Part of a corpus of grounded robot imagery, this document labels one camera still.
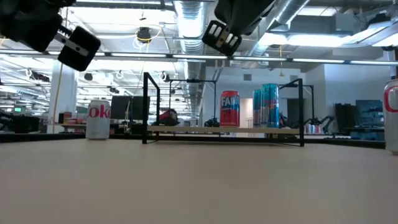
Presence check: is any blue silver Red Bull can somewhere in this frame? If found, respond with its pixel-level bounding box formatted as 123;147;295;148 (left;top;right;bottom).
261;83;280;129
252;89;264;128

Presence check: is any red Fanta strawberry can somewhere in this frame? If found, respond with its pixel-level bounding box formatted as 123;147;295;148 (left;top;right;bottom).
220;90;241;128

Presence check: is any silver Diet Coke can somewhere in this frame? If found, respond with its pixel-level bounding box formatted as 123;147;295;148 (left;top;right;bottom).
382;79;398;156
85;99;111;141

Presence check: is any white building column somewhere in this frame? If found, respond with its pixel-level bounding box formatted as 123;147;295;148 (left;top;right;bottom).
49;60;78;134

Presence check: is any black ceiling dome device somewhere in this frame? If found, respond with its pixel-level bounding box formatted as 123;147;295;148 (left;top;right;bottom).
136;27;152;44

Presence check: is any distant desk with boxes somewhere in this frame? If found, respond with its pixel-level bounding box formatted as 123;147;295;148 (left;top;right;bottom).
55;111;88;129

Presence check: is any person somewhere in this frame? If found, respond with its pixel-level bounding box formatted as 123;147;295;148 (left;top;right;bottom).
159;108;182;127

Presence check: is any black computer monitor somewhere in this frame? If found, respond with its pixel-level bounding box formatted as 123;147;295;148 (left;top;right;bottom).
110;95;150;121

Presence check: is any slanted silver ventilation duct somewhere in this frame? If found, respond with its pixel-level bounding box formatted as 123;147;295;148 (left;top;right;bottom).
248;0;312;68

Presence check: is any yellow power cable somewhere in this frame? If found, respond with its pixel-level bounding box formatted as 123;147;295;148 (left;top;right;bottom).
52;0;70;134

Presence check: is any long ceiling light rail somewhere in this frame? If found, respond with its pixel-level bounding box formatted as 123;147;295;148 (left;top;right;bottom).
0;48;398;67

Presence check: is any black frame wooden shelf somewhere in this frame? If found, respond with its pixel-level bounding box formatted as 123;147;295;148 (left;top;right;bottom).
142;72;305;147

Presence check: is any black aluminium rig frame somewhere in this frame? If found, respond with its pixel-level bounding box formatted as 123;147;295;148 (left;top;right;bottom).
0;133;386;149

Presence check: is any blue wall screen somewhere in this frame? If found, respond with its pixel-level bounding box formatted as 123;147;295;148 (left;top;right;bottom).
356;99;386;141

